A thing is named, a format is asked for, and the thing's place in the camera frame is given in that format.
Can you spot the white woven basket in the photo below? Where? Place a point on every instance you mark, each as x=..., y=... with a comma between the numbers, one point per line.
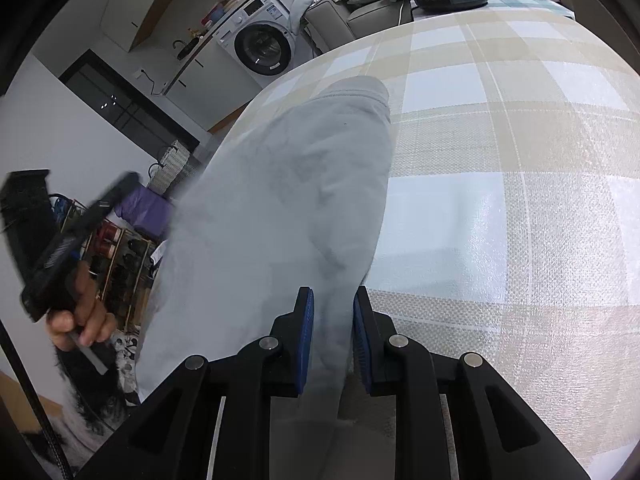
x=170, y=167

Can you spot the wooden shoe rack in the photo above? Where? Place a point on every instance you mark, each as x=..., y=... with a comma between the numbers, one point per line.
x=120, y=260

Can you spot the grey sofa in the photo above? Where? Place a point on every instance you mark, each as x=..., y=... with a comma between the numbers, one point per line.
x=340, y=22

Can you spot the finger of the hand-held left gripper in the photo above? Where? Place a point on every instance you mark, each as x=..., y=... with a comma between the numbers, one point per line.
x=117, y=192

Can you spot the dark glass door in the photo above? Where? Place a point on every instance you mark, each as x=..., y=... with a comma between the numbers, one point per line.
x=115, y=105

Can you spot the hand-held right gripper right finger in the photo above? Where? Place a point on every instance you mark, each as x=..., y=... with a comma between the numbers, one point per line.
x=361, y=345

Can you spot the light grey fleece garment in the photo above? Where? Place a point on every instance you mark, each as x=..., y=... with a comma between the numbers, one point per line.
x=280, y=185

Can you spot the purple bag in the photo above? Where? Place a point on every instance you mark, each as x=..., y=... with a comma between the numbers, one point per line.
x=145, y=210

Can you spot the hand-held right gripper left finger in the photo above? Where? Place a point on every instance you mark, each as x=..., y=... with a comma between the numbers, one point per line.
x=305, y=340

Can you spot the person's left hand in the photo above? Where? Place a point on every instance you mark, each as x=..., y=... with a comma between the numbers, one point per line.
x=87, y=320

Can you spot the white wall cabinet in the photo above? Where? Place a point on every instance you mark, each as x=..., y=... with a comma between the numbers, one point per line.
x=145, y=0

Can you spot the white washing machine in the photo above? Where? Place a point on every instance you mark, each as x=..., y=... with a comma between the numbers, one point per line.
x=262, y=45

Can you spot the black faucet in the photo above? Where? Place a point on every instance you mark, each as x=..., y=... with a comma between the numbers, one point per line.
x=184, y=47

